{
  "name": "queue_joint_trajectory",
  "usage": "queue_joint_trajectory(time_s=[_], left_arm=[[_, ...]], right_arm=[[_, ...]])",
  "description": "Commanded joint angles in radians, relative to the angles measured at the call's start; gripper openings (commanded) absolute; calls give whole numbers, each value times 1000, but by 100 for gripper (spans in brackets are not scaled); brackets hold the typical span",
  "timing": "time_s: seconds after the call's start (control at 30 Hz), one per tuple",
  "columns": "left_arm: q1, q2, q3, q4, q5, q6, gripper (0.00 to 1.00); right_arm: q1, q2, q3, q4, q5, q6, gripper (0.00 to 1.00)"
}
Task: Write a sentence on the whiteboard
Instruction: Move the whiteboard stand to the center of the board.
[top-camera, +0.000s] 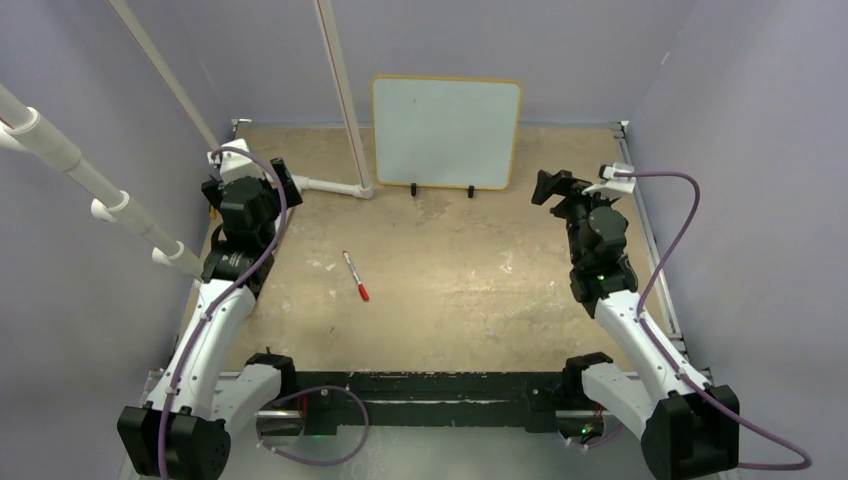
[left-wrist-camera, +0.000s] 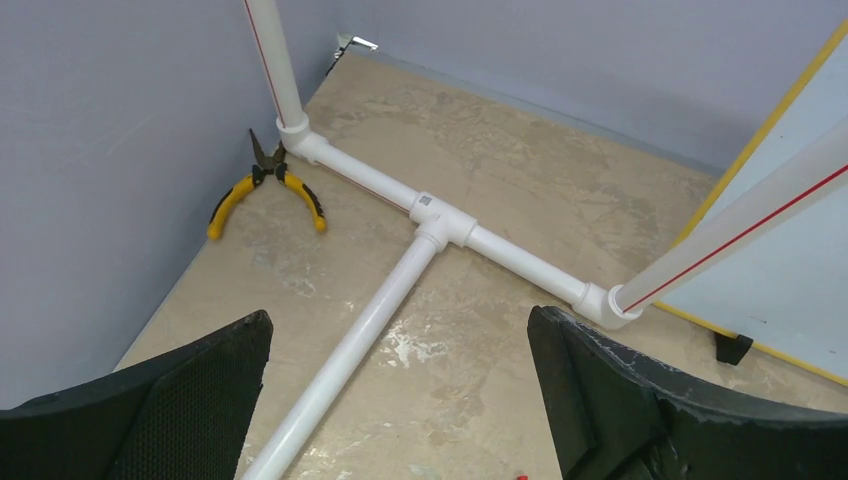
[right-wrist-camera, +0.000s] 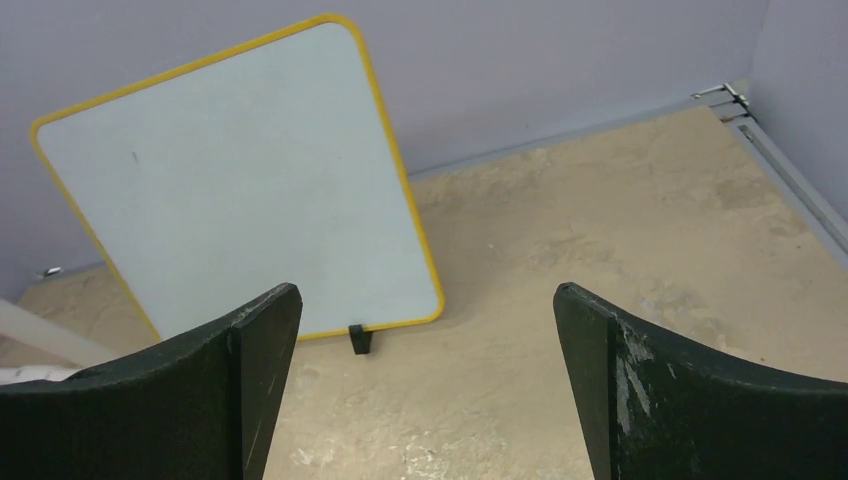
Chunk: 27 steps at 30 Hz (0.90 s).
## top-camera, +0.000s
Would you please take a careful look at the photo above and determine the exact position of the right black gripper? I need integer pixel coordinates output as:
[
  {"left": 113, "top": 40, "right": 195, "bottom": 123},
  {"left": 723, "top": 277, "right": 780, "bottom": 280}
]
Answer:
[{"left": 533, "top": 170, "right": 616, "bottom": 267}]

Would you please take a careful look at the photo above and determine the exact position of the red whiteboard marker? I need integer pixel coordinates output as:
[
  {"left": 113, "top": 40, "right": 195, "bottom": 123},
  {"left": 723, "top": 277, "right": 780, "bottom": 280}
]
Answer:
[{"left": 342, "top": 250, "right": 370, "bottom": 302}]

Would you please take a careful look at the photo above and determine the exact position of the yellow framed whiteboard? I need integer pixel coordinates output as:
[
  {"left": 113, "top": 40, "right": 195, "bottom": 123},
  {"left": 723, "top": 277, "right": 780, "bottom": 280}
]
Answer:
[{"left": 371, "top": 75, "right": 524, "bottom": 191}]

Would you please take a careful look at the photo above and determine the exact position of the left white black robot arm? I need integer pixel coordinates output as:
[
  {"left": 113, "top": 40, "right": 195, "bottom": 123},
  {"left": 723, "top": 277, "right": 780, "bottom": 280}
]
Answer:
[{"left": 117, "top": 147, "right": 302, "bottom": 479}]

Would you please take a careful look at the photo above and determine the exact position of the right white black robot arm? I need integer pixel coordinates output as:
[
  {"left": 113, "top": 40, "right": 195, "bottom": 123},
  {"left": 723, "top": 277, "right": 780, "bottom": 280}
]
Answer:
[{"left": 531, "top": 165, "right": 739, "bottom": 479}]

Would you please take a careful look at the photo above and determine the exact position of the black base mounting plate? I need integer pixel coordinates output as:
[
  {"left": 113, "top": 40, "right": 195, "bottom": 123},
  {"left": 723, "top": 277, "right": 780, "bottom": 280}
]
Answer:
[{"left": 254, "top": 370, "right": 621, "bottom": 439}]

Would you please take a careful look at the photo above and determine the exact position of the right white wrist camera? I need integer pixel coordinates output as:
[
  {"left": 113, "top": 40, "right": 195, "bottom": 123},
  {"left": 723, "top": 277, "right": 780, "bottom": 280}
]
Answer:
[{"left": 582, "top": 162, "right": 636, "bottom": 201}]

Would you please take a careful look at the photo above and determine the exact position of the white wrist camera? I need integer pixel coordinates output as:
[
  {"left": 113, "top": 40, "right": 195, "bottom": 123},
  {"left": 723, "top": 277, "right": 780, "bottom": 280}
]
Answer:
[
  {"left": 582, "top": 162, "right": 636, "bottom": 201},
  {"left": 207, "top": 151, "right": 264, "bottom": 183}
]

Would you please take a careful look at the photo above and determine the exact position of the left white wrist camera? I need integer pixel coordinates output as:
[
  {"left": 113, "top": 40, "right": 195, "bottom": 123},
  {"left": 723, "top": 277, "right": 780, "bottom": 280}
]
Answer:
[{"left": 207, "top": 151, "right": 264, "bottom": 183}]

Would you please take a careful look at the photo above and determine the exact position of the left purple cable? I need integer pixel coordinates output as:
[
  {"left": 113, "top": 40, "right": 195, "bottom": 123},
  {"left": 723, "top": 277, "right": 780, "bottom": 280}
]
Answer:
[{"left": 156, "top": 146, "right": 290, "bottom": 480}]

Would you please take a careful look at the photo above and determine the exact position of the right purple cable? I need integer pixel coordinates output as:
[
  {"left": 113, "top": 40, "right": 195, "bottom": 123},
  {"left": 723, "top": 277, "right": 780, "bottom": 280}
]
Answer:
[{"left": 616, "top": 170, "right": 814, "bottom": 472}]

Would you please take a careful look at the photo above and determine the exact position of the aluminium extrusion rail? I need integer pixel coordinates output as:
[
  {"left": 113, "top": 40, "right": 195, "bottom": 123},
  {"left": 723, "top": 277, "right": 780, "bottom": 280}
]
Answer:
[{"left": 609, "top": 121, "right": 717, "bottom": 399}]

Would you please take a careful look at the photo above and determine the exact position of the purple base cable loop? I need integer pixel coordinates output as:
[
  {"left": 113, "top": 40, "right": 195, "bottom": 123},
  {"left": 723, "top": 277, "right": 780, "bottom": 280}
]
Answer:
[{"left": 255, "top": 385, "right": 371, "bottom": 468}]

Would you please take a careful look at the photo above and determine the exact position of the white PVC pipe frame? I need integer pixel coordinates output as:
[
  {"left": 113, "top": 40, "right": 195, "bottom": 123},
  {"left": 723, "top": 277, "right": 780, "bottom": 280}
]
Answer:
[{"left": 1, "top": 1, "right": 373, "bottom": 279}]

